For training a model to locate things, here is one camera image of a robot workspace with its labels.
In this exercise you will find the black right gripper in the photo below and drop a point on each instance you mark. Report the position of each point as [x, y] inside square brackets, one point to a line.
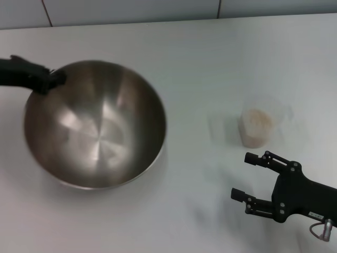
[295, 195]

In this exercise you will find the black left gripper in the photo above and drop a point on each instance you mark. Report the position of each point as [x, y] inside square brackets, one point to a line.
[18, 73]

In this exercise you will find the white rice grains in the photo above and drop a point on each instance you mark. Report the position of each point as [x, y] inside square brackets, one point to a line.
[256, 126]

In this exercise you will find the stainless steel mixing bowl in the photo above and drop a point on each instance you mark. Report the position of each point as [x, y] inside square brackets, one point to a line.
[97, 126]

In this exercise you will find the clear plastic measuring cup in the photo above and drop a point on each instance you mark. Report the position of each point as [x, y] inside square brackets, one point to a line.
[279, 105]

